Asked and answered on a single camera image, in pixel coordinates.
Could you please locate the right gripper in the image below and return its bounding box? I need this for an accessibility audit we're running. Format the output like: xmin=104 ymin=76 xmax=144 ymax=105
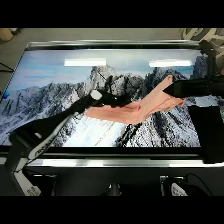
xmin=162 ymin=79 xmax=210 ymax=99

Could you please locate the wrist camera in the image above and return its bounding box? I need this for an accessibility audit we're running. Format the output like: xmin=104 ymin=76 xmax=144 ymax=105
xmin=103 ymin=75 xmax=115 ymax=96
xmin=198 ymin=39 xmax=218 ymax=82

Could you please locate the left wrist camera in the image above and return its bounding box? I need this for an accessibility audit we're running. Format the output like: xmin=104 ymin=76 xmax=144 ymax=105
xmin=103 ymin=75 xmax=115 ymax=96

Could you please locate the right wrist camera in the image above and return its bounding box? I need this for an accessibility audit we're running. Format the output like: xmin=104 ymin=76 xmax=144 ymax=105
xmin=198 ymin=39 xmax=218 ymax=82

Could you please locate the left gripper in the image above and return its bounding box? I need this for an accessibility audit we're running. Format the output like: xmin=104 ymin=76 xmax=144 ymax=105
xmin=99 ymin=89 xmax=133 ymax=109

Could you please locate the black cable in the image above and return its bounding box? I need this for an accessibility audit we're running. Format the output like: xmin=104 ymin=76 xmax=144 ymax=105
xmin=184 ymin=171 xmax=215 ymax=196

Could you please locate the silver frame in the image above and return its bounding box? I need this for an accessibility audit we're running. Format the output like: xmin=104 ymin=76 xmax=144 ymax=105
xmin=0 ymin=39 xmax=224 ymax=197

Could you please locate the pink T-shirt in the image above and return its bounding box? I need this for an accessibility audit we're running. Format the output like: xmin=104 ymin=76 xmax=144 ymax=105
xmin=85 ymin=75 xmax=187 ymax=126

